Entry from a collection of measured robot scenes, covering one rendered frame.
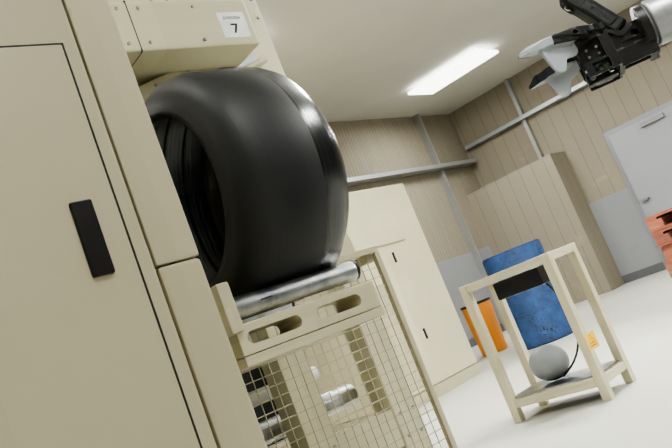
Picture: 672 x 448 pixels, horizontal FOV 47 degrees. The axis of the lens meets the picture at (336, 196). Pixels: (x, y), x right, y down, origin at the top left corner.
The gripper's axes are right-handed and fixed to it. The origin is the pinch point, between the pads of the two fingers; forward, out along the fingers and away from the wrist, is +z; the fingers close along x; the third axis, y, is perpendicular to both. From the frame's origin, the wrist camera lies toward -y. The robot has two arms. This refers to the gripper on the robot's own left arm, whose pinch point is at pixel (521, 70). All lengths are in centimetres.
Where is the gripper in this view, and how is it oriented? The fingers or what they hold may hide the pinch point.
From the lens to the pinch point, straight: 131.5
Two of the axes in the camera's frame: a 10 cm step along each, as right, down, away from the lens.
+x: 3.4, 1.9, 9.2
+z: -8.8, 4.0, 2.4
